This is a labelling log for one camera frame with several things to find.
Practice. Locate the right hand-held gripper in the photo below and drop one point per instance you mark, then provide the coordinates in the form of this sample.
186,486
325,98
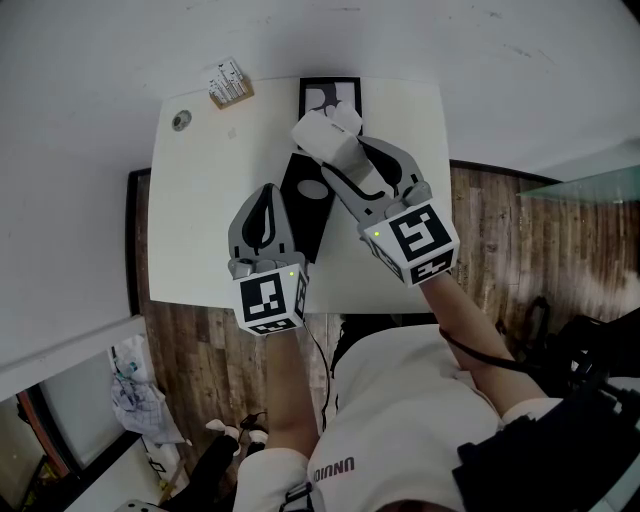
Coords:
415,240

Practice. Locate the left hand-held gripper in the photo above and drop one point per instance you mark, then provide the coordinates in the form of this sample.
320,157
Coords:
265,300

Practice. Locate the black case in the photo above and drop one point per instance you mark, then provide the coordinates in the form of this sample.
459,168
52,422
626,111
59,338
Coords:
305,220

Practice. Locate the person's left forearm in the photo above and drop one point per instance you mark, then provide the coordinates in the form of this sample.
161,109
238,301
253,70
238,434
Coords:
292,390

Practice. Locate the person's right forearm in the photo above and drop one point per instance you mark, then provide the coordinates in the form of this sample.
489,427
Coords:
470,335

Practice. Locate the small round grey object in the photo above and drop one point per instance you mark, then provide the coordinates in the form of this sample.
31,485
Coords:
181,120

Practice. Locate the glass table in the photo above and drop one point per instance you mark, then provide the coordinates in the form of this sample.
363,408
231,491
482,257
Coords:
590,182

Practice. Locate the person's white shirt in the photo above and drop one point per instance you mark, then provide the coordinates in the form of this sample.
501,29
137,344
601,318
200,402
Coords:
400,425

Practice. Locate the black equipment pile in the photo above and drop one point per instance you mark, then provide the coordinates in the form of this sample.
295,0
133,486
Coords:
585,350

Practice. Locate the black picture frame antler print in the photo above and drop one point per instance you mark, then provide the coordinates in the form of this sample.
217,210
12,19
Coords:
315,92

